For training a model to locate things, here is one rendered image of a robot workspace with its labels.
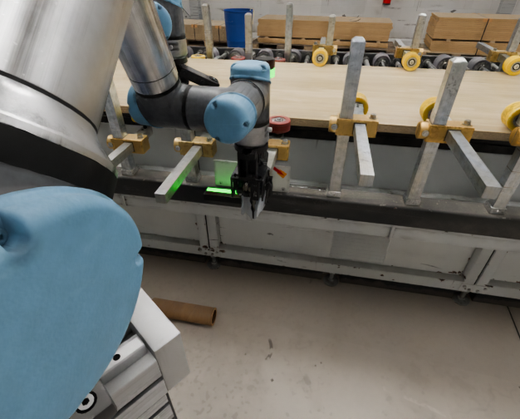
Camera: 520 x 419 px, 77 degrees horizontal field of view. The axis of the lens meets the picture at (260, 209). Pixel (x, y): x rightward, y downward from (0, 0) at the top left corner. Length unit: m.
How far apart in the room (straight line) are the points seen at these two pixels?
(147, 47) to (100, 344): 0.42
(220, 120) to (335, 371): 1.20
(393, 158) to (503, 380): 1.00
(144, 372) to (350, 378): 1.18
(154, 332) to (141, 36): 0.37
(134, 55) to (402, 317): 1.55
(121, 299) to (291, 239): 1.43
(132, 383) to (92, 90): 0.30
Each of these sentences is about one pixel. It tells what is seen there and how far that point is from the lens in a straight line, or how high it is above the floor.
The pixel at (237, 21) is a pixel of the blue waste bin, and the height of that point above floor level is 0.55.
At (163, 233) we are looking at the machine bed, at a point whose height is 0.19.
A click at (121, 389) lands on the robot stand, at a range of 0.40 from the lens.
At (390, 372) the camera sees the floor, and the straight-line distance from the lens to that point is 1.57.
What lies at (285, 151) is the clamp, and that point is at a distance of 1.04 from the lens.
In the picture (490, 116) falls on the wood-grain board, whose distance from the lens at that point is 1.42.
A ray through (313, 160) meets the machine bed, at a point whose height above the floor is 0.72.
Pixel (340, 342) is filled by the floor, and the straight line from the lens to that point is 1.58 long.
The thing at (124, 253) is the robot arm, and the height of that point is 1.21.
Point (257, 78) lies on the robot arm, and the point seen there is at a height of 1.16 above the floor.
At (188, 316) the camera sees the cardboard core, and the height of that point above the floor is 0.06.
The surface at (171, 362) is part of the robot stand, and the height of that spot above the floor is 0.96.
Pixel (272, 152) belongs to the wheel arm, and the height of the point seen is 0.86.
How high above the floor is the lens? 1.32
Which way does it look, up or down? 37 degrees down
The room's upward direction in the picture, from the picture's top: straight up
